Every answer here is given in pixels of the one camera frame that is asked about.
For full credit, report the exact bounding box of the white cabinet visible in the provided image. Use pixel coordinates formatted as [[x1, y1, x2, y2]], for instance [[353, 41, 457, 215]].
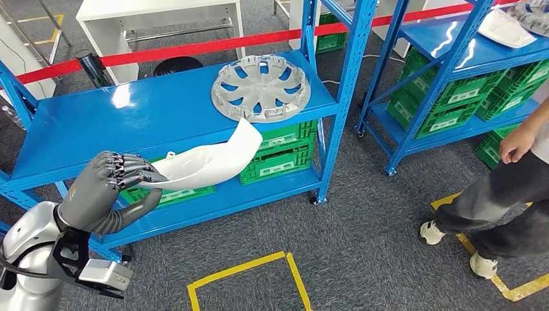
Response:
[[0, 15, 56, 102]]

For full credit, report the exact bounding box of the white sneaker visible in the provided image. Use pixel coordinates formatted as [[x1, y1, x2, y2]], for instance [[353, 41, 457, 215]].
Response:
[[468, 251, 499, 281], [419, 220, 448, 246]]

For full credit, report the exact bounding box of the white table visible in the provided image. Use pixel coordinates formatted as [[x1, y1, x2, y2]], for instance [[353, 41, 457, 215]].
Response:
[[76, 0, 246, 86]]

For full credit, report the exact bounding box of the person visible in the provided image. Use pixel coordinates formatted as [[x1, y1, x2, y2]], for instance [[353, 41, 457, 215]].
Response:
[[419, 79, 549, 281]]

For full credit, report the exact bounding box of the silver wheel hubcap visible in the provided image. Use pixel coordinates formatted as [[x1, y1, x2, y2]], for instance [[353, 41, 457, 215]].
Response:
[[210, 54, 312, 124]]

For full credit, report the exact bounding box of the white curved plastic part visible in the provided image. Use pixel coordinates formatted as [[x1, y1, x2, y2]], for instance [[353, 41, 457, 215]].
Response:
[[137, 118, 263, 191]]

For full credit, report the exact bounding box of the blue metal shelf rack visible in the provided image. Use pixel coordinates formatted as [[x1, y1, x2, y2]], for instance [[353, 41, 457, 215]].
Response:
[[355, 0, 549, 177], [0, 0, 378, 264]]

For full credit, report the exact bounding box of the white cable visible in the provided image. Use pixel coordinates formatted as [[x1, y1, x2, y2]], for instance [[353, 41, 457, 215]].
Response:
[[320, 53, 406, 84]]

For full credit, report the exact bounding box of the white plastic panel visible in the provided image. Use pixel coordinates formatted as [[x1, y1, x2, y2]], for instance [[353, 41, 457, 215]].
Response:
[[477, 8, 538, 49]]

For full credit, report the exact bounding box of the black round stanchion base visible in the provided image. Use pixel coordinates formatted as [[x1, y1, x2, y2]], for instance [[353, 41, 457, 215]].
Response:
[[153, 56, 205, 78]]

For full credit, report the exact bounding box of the red barrier belt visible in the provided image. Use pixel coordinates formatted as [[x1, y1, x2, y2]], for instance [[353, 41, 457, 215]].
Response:
[[0, 0, 520, 87]]

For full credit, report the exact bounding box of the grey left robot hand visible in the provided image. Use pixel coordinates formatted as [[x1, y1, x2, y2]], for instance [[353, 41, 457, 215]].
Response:
[[56, 150, 169, 236]]

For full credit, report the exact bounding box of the grey wheel hubcap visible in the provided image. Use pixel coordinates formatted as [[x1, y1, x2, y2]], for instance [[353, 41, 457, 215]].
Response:
[[507, 0, 549, 38]]

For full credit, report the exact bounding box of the black stanchion post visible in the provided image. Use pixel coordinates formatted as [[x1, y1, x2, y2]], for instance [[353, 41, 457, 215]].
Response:
[[74, 49, 113, 89]]

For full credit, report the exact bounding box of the person's hand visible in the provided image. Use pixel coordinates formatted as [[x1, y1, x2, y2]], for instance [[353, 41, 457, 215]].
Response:
[[499, 125, 537, 165]]

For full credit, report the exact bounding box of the clear plastic water bottle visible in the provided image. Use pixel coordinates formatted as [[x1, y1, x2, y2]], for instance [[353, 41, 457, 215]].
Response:
[[0, 105, 25, 130]]

